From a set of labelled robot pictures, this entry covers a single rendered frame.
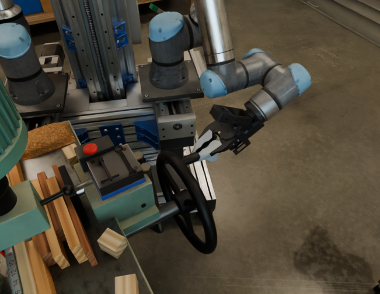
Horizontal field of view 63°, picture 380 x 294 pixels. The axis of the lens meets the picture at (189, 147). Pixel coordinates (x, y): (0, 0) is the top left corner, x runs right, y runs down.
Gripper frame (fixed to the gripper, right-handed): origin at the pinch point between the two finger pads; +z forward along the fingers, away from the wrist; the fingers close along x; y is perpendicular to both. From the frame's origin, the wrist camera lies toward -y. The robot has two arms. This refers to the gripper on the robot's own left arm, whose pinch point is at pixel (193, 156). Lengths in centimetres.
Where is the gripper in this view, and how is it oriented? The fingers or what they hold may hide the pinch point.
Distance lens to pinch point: 80.7
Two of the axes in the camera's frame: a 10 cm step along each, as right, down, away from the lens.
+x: -4.6, -6.4, 6.2
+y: 4.4, 4.4, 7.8
